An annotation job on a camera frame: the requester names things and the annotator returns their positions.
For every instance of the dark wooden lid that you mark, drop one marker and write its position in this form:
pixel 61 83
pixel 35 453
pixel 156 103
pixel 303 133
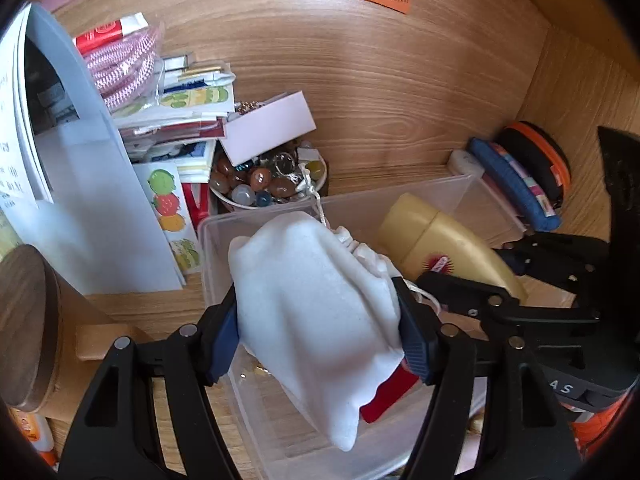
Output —
pixel 22 325

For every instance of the yellow sunscreen tube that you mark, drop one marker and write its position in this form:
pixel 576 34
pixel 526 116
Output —
pixel 450 245

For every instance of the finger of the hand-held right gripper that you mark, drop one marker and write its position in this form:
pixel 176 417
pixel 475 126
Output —
pixel 500 310
pixel 560 260

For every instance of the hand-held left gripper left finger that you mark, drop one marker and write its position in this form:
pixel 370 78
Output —
pixel 221 342

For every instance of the wooden desktop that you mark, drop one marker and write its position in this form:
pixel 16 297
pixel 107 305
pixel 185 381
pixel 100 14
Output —
pixel 145 310

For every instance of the black orange round case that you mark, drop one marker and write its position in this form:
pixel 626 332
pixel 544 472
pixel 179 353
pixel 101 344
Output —
pixel 537 152

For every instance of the paper cup of beads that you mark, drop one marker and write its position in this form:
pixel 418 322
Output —
pixel 262 182

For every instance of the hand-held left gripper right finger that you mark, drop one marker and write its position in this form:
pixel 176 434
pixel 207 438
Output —
pixel 414 340

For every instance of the white eraser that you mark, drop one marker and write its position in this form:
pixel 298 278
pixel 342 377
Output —
pixel 462 161

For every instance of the tan cardboard tube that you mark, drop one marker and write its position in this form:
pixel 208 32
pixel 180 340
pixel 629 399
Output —
pixel 82 320

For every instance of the blue pencil pouch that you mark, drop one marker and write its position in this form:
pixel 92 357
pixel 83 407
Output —
pixel 515 182

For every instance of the orange label bottle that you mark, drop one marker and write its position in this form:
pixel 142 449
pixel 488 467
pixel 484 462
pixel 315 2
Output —
pixel 32 432

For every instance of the clear plastic container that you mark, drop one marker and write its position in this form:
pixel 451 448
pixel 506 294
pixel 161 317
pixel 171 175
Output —
pixel 280 430

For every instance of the silver foil packet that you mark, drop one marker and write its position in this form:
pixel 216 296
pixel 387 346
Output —
pixel 210 72

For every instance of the green cartoon sticker sheet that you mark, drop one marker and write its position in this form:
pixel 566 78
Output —
pixel 197 96

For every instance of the white paper folder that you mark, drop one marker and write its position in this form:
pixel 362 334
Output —
pixel 95 200

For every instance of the red flat packet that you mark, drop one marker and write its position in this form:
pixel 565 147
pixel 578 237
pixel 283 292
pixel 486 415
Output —
pixel 387 397

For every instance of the pale pink card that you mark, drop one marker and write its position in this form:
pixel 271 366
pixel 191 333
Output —
pixel 265 127

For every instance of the fruit sticker strip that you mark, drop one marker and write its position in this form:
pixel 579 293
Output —
pixel 167 205

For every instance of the stack of printed packets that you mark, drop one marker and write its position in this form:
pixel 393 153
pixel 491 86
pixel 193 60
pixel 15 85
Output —
pixel 170 140

